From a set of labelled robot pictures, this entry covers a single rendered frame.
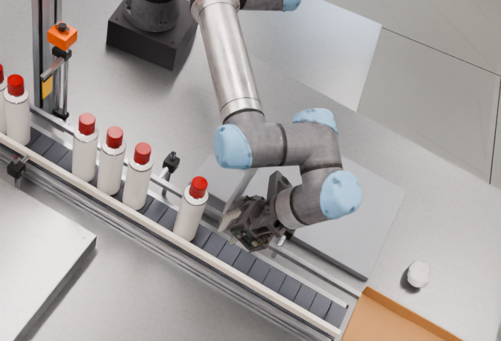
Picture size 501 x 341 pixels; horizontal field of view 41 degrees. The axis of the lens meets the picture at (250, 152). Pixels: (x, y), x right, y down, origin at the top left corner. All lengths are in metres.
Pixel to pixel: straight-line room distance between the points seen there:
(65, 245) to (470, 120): 2.35
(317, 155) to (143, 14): 0.82
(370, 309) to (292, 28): 0.91
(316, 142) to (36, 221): 0.66
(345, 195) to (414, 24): 2.67
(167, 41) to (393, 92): 1.70
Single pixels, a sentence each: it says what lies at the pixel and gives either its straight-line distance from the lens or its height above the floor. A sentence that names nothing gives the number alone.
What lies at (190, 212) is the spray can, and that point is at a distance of 1.40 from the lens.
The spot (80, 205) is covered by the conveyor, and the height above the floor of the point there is 0.85.
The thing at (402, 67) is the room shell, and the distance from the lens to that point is 3.47.
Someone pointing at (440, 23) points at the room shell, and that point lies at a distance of 3.85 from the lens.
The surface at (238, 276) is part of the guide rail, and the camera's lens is 1.46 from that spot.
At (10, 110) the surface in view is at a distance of 1.52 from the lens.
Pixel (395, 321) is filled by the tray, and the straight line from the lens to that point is 1.63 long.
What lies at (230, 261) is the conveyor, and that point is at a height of 0.88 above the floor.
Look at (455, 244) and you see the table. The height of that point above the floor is 0.83.
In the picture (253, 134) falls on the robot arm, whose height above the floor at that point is 1.34.
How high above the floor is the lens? 2.19
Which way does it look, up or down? 51 degrees down
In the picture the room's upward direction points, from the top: 22 degrees clockwise
